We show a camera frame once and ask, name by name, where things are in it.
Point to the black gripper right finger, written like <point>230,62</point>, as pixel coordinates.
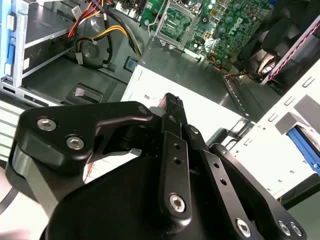
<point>225,180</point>

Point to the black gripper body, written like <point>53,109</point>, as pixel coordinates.
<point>112,212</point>

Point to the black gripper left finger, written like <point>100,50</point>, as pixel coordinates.
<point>62,130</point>

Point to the hard disk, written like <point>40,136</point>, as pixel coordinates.
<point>303,147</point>

